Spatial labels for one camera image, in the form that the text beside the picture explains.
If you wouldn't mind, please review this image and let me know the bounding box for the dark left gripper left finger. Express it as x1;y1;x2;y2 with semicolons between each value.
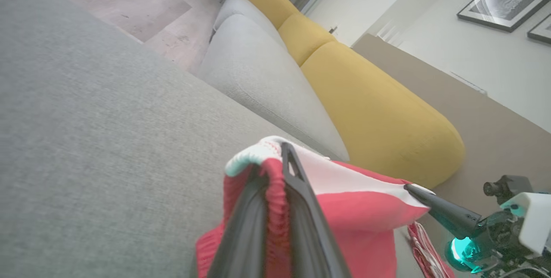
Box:
206;168;276;278

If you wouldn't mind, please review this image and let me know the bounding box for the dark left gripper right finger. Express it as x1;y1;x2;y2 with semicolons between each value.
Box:
280;142;353;278

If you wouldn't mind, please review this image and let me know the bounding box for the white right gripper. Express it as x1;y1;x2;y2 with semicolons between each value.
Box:
404;183;551;278

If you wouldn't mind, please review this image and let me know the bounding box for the red knit garment white trim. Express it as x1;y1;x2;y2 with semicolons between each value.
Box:
195;135;456;278

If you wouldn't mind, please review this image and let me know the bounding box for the long yellow back cushion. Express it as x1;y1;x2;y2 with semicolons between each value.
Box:
300;40;466;189

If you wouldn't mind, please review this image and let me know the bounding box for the grey sofa backrest cushion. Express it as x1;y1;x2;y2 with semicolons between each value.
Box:
197;13;350;163

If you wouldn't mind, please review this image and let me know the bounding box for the large grey sofa ottoman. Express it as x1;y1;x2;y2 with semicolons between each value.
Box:
0;0;310;278

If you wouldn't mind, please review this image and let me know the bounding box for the grey sofa seat cushion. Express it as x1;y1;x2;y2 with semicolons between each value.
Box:
213;0;288;50

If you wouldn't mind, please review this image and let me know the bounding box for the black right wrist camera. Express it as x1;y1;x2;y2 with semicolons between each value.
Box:
483;175;534;206

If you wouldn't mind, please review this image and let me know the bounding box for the small black picture frame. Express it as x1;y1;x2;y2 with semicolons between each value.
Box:
527;12;551;46

